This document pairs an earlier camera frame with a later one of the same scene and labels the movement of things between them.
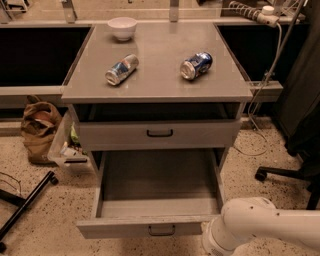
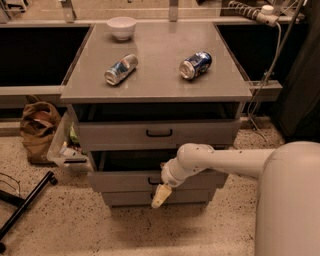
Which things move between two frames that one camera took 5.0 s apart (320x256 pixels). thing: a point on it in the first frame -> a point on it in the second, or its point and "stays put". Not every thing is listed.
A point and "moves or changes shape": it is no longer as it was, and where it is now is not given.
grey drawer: [155, 193] moves or changes shape
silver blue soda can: [122, 70] stays put
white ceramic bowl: [123, 27] stays put
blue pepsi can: [196, 65] stays put
